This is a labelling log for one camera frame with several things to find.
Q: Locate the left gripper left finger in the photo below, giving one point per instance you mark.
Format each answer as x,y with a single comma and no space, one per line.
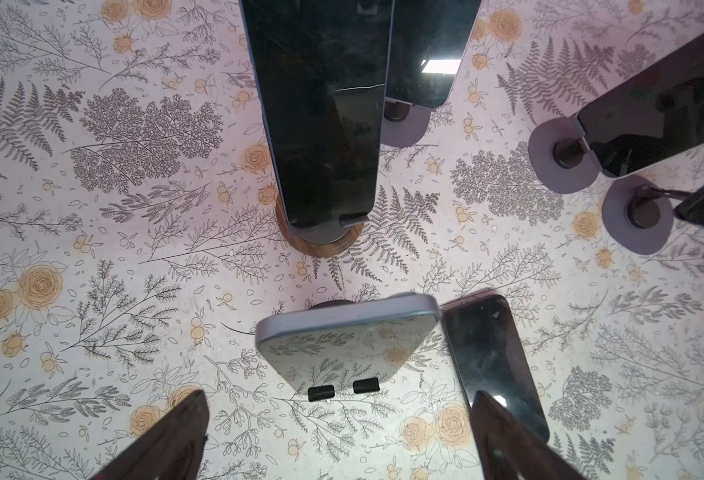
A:
171,449

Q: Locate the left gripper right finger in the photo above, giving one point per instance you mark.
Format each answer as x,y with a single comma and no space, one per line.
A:
509,450

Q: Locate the wooden base phone stand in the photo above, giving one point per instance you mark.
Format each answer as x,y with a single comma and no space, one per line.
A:
324,241

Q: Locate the grey round right phone stand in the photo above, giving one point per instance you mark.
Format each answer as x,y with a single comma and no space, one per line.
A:
637,215

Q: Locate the grey centre phone stand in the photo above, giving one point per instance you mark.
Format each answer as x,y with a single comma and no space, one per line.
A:
561,157

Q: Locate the grey back centre stand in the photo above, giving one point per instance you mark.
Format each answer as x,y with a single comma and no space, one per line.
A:
403,124

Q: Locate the black phone wooden stand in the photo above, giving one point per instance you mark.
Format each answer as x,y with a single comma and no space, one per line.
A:
321,69

